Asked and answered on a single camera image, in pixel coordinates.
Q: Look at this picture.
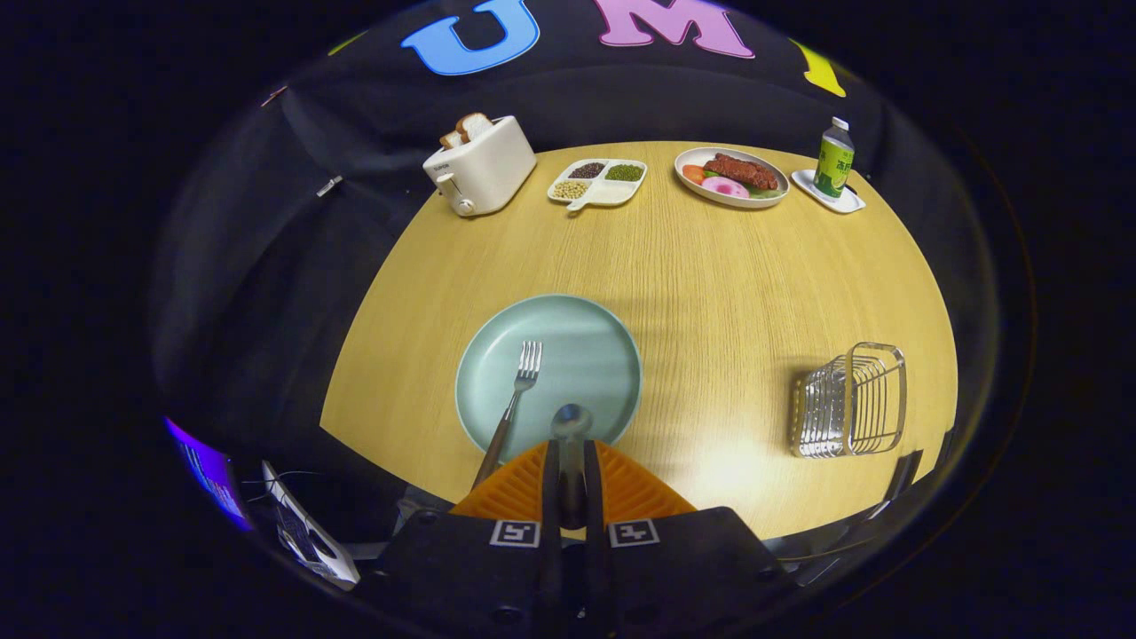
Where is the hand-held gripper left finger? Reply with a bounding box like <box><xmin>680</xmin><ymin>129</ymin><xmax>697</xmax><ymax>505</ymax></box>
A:
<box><xmin>368</xmin><ymin>440</ymin><xmax>565</xmax><ymax>635</ymax></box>

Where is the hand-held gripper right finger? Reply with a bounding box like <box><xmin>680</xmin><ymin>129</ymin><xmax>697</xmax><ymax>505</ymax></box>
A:
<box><xmin>584</xmin><ymin>441</ymin><xmax>791</xmax><ymax>635</ymax></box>

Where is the metal spoon with dark handle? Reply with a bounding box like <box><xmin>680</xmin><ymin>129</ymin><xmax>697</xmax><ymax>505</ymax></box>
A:
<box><xmin>550</xmin><ymin>404</ymin><xmax>593</xmax><ymax>532</ymax></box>

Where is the pale green plate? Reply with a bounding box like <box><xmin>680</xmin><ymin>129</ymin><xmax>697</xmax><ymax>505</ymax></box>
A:
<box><xmin>454</xmin><ymin>294</ymin><xmax>643</xmax><ymax>464</ymax></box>

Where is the white keyboard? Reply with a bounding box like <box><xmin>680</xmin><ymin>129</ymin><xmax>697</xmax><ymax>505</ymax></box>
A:
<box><xmin>262</xmin><ymin>460</ymin><xmax>360</xmax><ymax>591</ymax></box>

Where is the white divided dish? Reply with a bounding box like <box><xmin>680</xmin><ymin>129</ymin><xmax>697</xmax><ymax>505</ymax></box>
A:
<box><xmin>547</xmin><ymin>158</ymin><xmax>649</xmax><ymax>212</ymax></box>

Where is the white food plate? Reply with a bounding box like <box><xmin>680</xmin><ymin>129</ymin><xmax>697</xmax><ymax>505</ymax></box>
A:
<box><xmin>674</xmin><ymin>146</ymin><xmax>791</xmax><ymax>209</ymax></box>

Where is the white toaster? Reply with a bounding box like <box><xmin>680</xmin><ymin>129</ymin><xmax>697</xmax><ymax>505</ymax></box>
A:
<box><xmin>422</xmin><ymin>115</ymin><xmax>538</xmax><ymax>218</ymax></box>

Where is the lit purple screen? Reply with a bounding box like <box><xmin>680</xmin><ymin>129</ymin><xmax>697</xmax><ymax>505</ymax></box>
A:
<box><xmin>164</xmin><ymin>417</ymin><xmax>254</xmax><ymax>533</ymax></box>

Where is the brown meat piece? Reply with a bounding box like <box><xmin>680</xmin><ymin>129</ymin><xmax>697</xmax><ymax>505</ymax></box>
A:
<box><xmin>703</xmin><ymin>153</ymin><xmax>780</xmax><ymax>192</ymax></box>

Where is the black backdrop cloth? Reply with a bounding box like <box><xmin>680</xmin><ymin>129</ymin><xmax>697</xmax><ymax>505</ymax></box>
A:
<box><xmin>149</xmin><ymin>0</ymin><xmax>999</xmax><ymax>498</ymax></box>

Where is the white square coaster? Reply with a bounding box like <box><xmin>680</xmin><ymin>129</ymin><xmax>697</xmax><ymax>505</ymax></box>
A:
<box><xmin>791</xmin><ymin>169</ymin><xmax>866</xmax><ymax>215</ymax></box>

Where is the green label plastic bottle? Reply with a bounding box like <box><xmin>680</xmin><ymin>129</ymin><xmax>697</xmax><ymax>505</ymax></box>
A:
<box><xmin>813</xmin><ymin>116</ymin><xmax>856</xmax><ymax>200</ymax></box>

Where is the metal fork with dark handle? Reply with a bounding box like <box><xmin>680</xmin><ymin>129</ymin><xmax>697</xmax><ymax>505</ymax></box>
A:
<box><xmin>470</xmin><ymin>341</ymin><xmax>543</xmax><ymax>491</ymax></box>

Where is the metal wire basket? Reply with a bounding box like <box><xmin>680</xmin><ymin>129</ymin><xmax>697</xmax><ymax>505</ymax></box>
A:
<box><xmin>788</xmin><ymin>342</ymin><xmax>908</xmax><ymax>460</ymax></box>

